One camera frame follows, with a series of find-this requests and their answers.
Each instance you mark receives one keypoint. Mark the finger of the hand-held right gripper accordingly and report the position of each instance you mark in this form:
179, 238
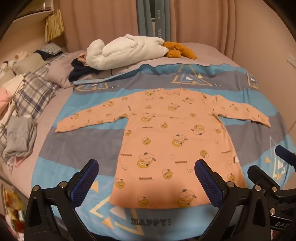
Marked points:
285, 154
262, 177

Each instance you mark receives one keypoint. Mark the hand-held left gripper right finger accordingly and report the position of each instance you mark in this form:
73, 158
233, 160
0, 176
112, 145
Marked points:
204, 178

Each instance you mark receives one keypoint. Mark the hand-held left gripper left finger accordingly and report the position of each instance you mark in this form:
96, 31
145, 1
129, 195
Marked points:
86, 178

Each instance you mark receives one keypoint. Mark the pink cartoon print shirt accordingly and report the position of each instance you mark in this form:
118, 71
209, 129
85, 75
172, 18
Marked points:
166, 143

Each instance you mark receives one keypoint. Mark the blue grey printed blanket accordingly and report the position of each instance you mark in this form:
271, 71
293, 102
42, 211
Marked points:
92, 143

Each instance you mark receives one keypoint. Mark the grey cloth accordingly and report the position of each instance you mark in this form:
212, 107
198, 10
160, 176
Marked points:
20, 136

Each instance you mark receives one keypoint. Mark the colourful packet pile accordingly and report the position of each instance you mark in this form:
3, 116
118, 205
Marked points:
13, 208

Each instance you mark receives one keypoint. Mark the plaid pillow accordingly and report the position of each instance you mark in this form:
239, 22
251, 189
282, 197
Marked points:
32, 90

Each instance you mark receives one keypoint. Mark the dark navy cloth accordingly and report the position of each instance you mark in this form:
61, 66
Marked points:
81, 70

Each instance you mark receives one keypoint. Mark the mauve pillow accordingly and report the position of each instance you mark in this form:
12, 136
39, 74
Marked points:
60, 69

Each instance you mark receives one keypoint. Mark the small crumpled pink cloth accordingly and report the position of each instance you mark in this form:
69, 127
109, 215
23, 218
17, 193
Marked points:
81, 56

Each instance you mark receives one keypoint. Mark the bed with mauve sheet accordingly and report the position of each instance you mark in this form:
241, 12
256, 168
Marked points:
208, 54

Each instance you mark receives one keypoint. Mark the beige bolster pillow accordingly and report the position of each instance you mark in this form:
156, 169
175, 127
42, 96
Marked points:
30, 63

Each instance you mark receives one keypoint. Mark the white plush goose toy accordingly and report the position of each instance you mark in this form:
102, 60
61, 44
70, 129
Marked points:
129, 51

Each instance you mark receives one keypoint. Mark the striped pillow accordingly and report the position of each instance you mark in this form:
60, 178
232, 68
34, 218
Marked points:
49, 49

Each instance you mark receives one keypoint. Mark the pink curtain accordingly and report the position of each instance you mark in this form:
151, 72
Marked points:
208, 20

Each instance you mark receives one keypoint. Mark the yellow fringed cloth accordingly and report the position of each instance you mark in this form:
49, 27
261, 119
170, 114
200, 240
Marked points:
54, 25

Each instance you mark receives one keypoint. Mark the blue grey curtain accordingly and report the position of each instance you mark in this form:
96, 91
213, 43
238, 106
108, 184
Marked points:
159, 20

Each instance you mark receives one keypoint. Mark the white wall power strip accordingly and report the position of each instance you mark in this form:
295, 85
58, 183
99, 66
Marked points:
291, 59

